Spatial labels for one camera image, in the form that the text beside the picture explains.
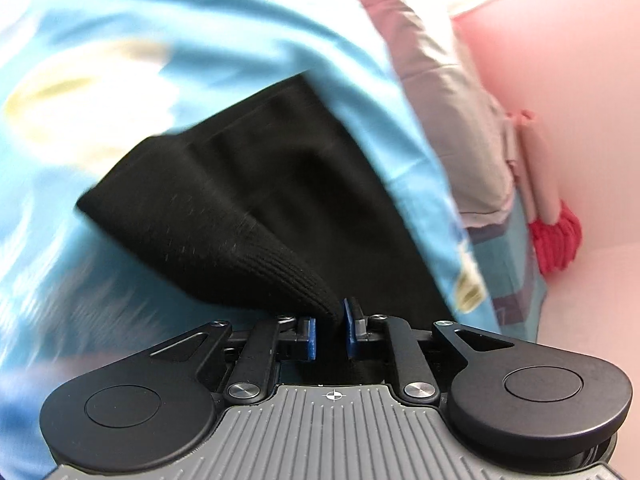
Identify beige grey pillow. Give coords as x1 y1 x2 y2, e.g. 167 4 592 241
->
360 0 518 229

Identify teal grey patterned pillow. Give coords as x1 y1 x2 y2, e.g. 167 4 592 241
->
468 192 547 342

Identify black knit pants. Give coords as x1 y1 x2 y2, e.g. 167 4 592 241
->
77 75 450 382

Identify blue floral bed sheet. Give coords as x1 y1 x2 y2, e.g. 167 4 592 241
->
1 0 498 479

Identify red folded cloth stack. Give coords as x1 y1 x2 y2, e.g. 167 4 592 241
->
529 200 582 276

